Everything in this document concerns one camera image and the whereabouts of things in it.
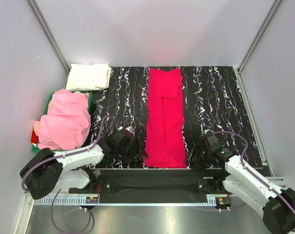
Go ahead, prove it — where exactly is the magenta t shirt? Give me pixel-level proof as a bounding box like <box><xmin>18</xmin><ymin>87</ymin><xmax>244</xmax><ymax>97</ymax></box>
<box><xmin>145</xmin><ymin>68</ymin><xmax>186</xmax><ymax>168</ymax></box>

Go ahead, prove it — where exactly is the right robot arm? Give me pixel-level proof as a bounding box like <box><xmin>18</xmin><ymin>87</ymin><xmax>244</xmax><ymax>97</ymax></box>
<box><xmin>185</xmin><ymin>133</ymin><xmax>295</xmax><ymax>234</ymax></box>

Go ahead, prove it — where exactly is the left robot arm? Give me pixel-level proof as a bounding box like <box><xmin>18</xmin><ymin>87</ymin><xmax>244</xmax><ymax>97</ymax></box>
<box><xmin>20</xmin><ymin>127</ymin><xmax>148</xmax><ymax>200</ymax></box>

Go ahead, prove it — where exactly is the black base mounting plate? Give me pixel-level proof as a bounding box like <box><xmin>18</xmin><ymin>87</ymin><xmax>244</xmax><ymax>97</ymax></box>
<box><xmin>69</xmin><ymin>169</ymin><xmax>228</xmax><ymax>205</ymax></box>

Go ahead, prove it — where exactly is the light pink t shirt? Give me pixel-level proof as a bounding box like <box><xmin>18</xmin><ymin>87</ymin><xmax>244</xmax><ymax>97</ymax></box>
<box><xmin>33</xmin><ymin>89</ymin><xmax>91</xmax><ymax>151</ymax></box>

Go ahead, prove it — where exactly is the green plastic basket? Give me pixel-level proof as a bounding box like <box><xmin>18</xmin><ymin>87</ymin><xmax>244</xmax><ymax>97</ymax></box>
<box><xmin>31</xmin><ymin>92</ymin><xmax>93</xmax><ymax>155</ymax></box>

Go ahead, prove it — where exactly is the folded white t shirt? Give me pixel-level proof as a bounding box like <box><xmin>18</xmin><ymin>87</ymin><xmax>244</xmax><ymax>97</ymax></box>
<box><xmin>66</xmin><ymin>63</ymin><xmax>111</xmax><ymax>92</ymax></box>

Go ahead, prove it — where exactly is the red garment in basket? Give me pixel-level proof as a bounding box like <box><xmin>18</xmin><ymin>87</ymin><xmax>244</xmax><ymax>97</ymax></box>
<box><xmin>31</xmin><ymin>130</ymin><xmax>39</xmax><ymax>144</ymax></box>

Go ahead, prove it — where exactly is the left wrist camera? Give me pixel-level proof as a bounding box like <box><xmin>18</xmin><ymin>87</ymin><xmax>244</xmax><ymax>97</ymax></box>
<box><xmin>121</xmin><ymin>126</ymin><xmax>134</xmax><ymax>137</ymax></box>

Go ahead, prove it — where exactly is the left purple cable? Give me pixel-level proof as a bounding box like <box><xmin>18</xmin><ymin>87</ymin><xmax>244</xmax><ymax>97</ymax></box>
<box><xmin>20</xmin><ymin>116</ymin><xmax>124</xmax><ymax>234</ymax></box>

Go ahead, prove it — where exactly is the aluminium frame rail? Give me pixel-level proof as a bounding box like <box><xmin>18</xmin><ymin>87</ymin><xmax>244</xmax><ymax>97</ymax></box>
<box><xmin>24</xmin><ymin>176</ymin><xmax>289</xmax><ymax>205</ymax></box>

